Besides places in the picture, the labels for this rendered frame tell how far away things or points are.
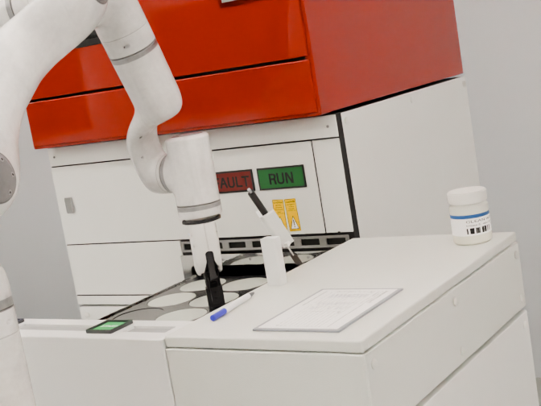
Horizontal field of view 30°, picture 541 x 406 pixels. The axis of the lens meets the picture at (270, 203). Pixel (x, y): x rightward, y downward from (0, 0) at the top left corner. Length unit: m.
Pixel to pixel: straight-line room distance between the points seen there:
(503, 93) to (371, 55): 1.32
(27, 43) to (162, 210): 0.87
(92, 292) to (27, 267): 2.41
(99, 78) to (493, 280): 1.01
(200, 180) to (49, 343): 0.41
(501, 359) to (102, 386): 0.69
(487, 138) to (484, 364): 1.83
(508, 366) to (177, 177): 0.69
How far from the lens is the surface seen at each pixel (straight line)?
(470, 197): 1.83
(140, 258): 2.41
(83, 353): 1.69
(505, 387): 1.85
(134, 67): 1.80
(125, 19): 1.78
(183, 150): 1.87
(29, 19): 1.57
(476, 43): 3.49
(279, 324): 1.50
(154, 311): 2.02
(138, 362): 1.62
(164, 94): 1.82
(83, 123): 2.37
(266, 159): 2.13
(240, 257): 2.21
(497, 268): 1.82
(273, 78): 2.04
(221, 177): 2.20
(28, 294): 4.99
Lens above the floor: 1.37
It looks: 9 degrees down
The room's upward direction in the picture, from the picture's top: 10 degrees counter-clockwise
